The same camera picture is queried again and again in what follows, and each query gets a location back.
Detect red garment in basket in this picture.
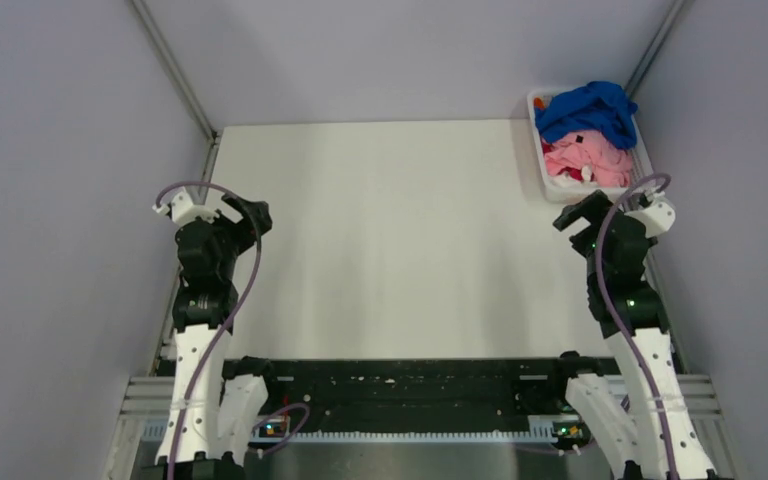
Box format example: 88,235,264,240
555,165,593,185

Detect pink t shirt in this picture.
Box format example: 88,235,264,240
544,130,632,188

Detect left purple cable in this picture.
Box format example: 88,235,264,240
154,182,311,480

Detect blue panda t shirt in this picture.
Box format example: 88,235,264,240
535,81,638,150

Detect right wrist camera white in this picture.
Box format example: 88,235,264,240
625,192,676,239

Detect white slotted cable duct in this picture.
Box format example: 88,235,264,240
142,418,587,445

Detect white plastic laundry basket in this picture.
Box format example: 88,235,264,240
527,85,654,204

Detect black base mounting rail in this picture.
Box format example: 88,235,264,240
222,352,619,443

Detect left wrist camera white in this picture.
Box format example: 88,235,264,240
152,187,220,227

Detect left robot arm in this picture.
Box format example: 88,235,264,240
139,189,281,479

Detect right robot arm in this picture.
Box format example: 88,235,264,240
546,190,723,479

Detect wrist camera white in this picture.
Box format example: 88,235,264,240
152,187,220,227
625,192,676,239

